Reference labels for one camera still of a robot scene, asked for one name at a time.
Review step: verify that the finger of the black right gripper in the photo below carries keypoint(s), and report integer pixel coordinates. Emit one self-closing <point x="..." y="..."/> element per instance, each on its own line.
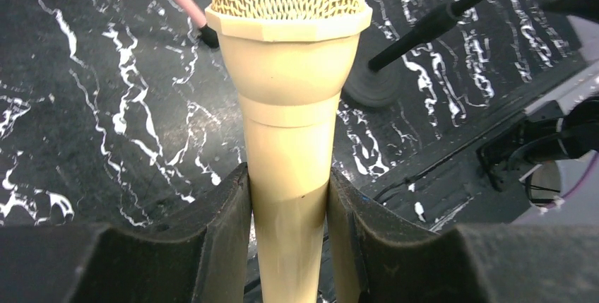
<point x="585" y="9"/>

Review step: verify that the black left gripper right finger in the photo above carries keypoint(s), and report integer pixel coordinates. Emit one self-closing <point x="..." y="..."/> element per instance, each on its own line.
<point x="378" y="256"/>

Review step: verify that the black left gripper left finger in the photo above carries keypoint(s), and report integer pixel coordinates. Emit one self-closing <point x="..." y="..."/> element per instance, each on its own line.
<point x="198" y="254"/>

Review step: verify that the black microphone stand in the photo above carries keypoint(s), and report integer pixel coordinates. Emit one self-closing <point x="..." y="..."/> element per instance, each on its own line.
<point x="371" y="82"/>

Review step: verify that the cream yellow microphone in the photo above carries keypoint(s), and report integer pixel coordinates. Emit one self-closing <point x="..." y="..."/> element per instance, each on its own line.
<point x="289" y="60"/>

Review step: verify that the pink music stand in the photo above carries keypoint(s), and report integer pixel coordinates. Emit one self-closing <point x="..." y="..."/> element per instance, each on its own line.
<point x="206" y="34"/>

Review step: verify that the right robot arm base mount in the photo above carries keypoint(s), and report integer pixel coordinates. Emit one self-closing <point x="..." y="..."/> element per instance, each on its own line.
<point x="546" y="135"/>

